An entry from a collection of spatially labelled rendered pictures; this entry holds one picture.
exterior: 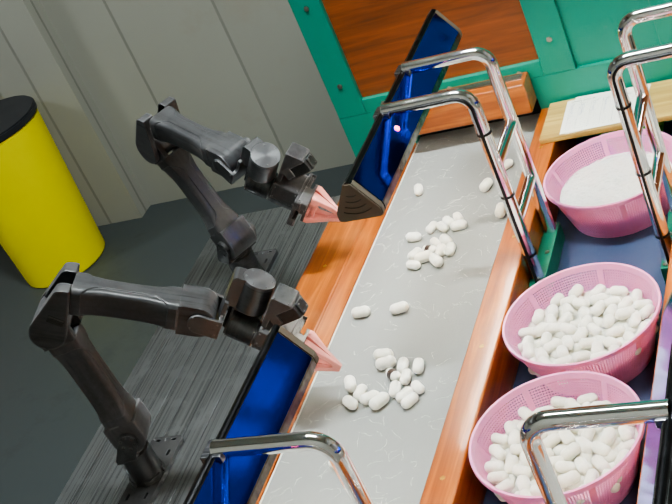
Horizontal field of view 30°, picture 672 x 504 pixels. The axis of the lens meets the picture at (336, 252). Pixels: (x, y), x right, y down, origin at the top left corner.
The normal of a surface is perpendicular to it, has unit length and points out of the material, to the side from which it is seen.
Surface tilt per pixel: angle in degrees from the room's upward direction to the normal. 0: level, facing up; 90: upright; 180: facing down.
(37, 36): 90
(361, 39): 90
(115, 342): 0
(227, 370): 0
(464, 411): 0
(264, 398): 58
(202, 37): 90
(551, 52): 90
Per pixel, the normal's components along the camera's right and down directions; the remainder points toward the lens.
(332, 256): -0.37, -0.79
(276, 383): 0.55, -0.54
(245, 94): -0.26, 0.59
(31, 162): 0.74, 0.12
